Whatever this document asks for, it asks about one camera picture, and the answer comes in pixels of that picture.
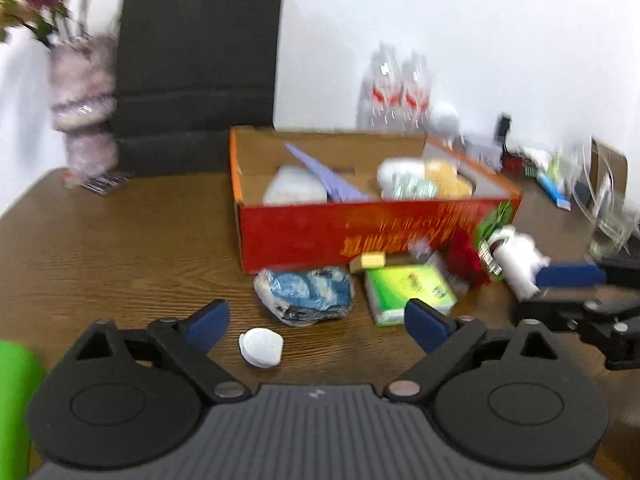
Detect red artificial flower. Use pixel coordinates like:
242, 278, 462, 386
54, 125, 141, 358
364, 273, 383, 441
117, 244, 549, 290
445, 202, 516, 288

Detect clear glass bottle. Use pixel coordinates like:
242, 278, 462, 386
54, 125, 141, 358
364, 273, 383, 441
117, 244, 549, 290
587, 175, 637, 261

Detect purple folded packet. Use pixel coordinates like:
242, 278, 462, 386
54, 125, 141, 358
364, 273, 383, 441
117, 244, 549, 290
285, 142, 376, 203

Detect blue plastic packet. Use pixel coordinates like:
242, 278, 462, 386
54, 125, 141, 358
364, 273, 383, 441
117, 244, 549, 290
254, 267, 355, 328

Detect white round disc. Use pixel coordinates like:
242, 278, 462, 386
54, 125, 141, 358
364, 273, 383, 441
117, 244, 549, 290
238, 327, 284, 368

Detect white flat packet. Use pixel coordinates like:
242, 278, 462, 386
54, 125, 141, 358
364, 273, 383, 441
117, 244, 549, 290
262, 165, 331, 206

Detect green white foil packet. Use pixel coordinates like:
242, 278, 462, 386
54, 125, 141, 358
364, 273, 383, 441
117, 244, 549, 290
392, 172, 438, 201

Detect black paper bag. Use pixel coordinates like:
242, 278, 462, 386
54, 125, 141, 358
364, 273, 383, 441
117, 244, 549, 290
112, 0, 287, 178

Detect brown cardboard piece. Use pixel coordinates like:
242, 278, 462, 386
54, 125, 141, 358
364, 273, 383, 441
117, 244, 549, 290
590, 137, 629, 206

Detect white bottle with label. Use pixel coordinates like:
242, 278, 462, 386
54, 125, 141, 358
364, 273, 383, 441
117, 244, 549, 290
487, 227, 551, 298

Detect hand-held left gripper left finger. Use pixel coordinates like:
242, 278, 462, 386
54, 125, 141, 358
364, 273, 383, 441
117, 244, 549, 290
65, 299, 252, 404

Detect black tube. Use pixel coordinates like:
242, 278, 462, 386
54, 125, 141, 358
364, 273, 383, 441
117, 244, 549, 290
495, 114, 512, 153

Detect white plush toy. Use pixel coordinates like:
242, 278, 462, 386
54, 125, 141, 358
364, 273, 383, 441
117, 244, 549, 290
377, 158, 427, 196

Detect blue white tube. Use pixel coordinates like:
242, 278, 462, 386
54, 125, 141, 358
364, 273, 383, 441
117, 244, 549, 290
537, 170, 573, 211

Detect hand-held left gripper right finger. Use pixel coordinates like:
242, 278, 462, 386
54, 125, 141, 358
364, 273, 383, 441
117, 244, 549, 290
384, 299, 563, 404

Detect green small bottle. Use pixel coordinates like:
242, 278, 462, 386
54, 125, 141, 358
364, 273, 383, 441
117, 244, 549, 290
547, 152, 566, 186

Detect small dark card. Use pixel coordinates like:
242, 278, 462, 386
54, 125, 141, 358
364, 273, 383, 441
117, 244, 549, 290
80, 172, 128, 196

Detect bright green object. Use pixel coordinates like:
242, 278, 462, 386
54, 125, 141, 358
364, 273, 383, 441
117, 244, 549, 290
0, 340, 47, 480

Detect yellow sponge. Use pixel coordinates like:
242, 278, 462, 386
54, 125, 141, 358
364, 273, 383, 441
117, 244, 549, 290
350, 252, 387, 275

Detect clear water bottle red label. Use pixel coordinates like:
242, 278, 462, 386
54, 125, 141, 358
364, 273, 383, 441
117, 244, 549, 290
400, 50, 434, 136
357, 45, 403, 133

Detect yellow and white packets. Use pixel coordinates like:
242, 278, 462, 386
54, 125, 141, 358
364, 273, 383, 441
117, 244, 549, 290
425, 159, 473, 200

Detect patterned flower vase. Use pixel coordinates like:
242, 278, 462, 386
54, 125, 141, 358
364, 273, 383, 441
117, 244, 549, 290
47, 35, 121, 191

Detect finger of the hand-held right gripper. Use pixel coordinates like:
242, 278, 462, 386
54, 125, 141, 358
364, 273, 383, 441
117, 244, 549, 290
536, 255, 640, 291
514, 296, 640, 372

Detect red cardboard box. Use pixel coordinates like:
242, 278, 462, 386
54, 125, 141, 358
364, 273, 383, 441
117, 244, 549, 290
229, 126, 523, 276

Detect white robot toy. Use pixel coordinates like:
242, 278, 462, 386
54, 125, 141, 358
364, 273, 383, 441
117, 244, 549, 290
430, 102, 463, 148

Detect green tissue pack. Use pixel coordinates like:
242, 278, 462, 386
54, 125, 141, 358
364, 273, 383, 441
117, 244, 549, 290
364, 264, 458, 328

